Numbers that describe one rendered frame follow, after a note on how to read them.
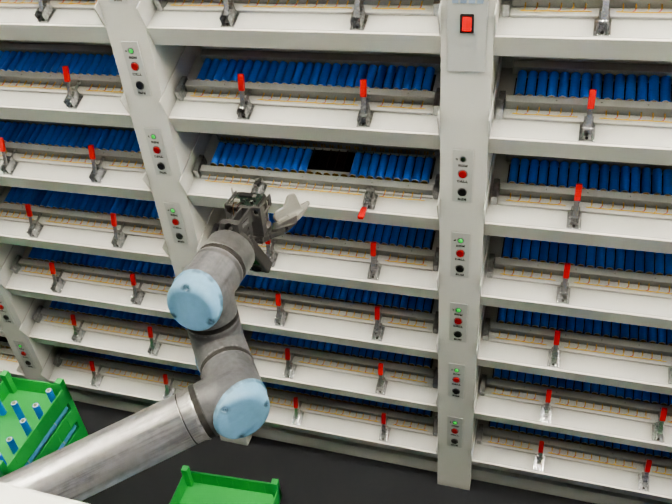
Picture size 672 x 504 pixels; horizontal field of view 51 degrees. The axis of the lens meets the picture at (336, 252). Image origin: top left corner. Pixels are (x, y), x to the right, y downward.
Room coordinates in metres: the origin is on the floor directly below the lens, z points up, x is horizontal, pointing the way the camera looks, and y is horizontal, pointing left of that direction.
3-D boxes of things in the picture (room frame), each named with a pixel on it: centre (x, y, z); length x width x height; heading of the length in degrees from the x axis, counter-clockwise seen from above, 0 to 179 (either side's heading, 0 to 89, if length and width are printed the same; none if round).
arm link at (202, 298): (0.91, 0.22, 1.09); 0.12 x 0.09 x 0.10; 160
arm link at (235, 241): (0.99, 0.19, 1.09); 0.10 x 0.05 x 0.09; 70
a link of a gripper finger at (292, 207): (1.14, 0.07, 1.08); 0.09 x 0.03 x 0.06; 124
